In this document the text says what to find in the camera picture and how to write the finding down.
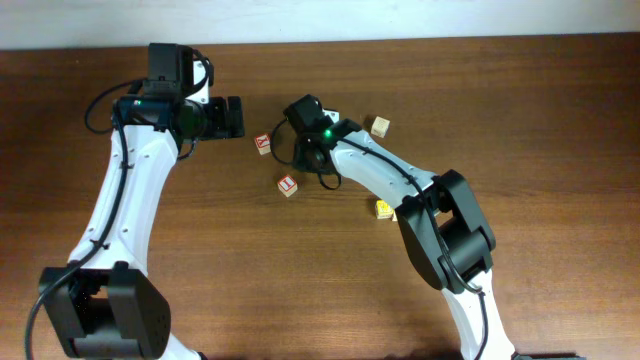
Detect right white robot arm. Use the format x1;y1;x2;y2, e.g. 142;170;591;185
295;120;516;359

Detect yellow letter wooden block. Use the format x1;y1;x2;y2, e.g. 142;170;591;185
375;200;394;220

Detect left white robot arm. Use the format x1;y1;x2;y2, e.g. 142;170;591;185
32;59;244;359

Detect red letter I block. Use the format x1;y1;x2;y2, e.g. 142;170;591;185
277;175;298;197

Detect red letter Y block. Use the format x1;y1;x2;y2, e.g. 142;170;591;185
254;133;271;155

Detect green letter V block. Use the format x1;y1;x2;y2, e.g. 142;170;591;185
323;109;340;123

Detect plain wooden block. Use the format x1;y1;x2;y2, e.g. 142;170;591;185
370;116;390;138

